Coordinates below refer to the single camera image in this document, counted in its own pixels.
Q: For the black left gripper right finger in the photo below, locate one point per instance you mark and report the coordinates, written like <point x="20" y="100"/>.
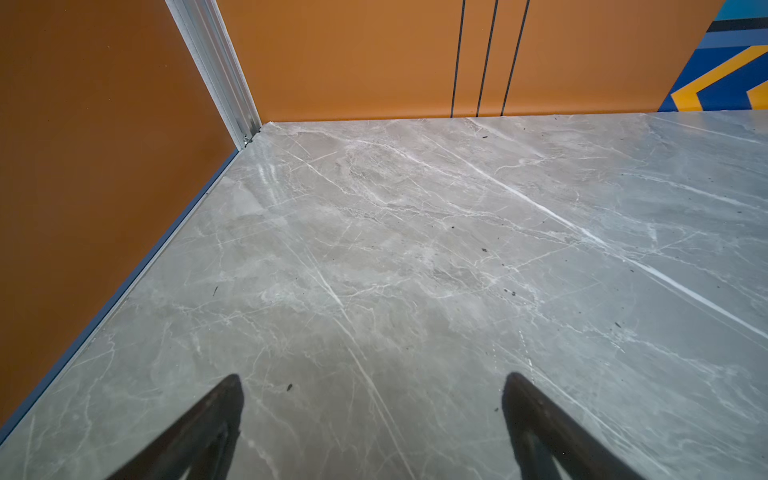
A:
<point x="546" y="441"/>

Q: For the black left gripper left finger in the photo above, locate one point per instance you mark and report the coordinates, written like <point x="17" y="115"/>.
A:
<point x="199" y="445"/>

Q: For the aluminium corner post left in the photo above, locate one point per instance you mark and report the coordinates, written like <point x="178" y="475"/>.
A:
<point x="205" y="35"/>

